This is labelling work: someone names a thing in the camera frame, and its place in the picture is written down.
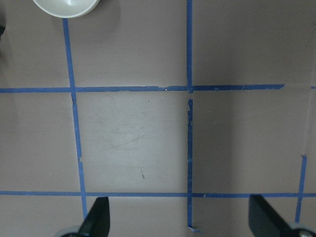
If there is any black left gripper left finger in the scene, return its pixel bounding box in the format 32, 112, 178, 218
78, 197, 110, 237

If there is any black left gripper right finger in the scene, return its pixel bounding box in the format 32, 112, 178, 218
248, 195, 299, 237

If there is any cream bowl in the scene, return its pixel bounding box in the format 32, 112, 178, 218
33, 0, 100, 18

